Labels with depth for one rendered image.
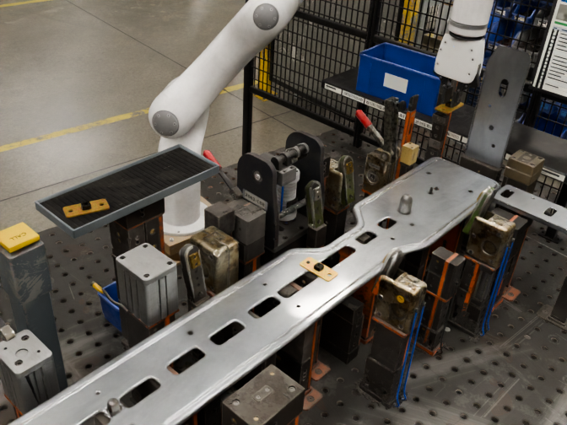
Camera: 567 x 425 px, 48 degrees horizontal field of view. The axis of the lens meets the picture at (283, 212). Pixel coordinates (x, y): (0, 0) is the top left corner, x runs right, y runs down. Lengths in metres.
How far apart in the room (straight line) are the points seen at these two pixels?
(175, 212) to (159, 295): 0.64
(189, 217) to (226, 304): 0.61
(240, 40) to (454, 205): 0.68
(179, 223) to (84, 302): 0.34
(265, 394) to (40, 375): 0.38
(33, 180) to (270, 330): 2.67
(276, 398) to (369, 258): 0.48
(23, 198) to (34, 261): 2.35
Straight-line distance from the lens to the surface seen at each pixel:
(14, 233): 1.26
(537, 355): 1.78
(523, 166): 1.84
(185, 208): 1.83
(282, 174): 1.40
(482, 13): 1.50
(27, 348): 1.17
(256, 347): 1.20
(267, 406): 1.08
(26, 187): 3.69
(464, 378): 1.65
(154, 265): 1.21
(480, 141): 1.91
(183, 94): 1.62
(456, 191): 1.75
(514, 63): 1.81
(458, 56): 1.53
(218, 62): 1.59
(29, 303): 1.32
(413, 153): 1.79
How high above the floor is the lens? 1.86
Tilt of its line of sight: 34 degrees down
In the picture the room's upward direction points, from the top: 4 degrees clockwise
